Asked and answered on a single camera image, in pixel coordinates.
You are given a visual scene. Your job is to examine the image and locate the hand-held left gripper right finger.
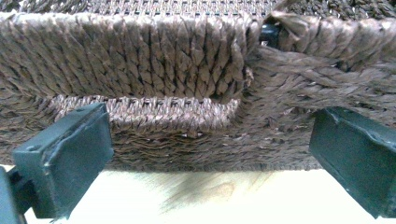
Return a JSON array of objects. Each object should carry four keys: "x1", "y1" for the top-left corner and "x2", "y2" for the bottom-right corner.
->
[{"x1": 308, "y1": 106, "x2": 396, "y2": 219}]

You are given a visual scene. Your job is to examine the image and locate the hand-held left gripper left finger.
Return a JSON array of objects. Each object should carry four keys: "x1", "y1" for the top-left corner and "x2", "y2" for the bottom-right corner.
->
[{"x1": 12, "y1": 102, "x2": 115, "y2": 220}]

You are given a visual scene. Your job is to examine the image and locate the brown woven basket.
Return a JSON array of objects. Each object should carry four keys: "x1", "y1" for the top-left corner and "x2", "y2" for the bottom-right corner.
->
[{"x1": 0, "y1": 0, "x2": 396, "y2": 173}]

